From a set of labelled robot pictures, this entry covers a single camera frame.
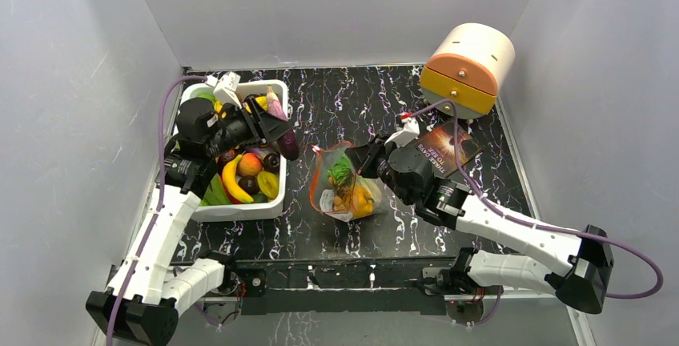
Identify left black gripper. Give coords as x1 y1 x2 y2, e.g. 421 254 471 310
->
206 98 293 158

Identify purple eggplant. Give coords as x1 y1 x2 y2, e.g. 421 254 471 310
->
266 86 300 161

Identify green lettuce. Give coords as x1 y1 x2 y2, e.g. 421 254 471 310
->
326 155 354 187

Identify clear zip top bag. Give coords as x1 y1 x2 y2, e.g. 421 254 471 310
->
309 142 386 223

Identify red peach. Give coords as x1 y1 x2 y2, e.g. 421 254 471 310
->
237 153 263 177

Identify orange bell pepper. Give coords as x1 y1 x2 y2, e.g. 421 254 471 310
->
344 185 376 219

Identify brown longan bunch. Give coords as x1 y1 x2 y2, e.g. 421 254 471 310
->
319 180 354 212

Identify single yellow banana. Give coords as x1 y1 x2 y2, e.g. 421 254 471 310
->
221 154 254 204

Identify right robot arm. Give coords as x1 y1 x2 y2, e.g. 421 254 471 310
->
345 137 613 314

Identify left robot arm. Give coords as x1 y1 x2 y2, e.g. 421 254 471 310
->
86 97 291 345

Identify white food bin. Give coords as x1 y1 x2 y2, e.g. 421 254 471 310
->
180 79 290 223

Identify yellow banana bunch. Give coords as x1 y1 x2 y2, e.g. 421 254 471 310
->
242 95 268 114

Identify dark red plum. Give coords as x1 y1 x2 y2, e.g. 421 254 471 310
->
262 153 281 173

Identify mango slice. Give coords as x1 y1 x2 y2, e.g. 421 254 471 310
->
256 171 279 200

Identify green leaf vegetable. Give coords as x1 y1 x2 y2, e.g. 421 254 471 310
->
200 175 231 206

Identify round drawer cabinet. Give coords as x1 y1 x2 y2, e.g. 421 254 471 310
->
420 22 515 119

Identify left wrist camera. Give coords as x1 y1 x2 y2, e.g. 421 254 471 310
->
213 71 242 109

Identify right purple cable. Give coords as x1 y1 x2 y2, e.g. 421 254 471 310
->
403 99 664 300

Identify purple cable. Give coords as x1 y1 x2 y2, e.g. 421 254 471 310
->
403 99 664 300
105 74 219 346

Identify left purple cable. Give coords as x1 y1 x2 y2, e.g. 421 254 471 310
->
105 74 219 346

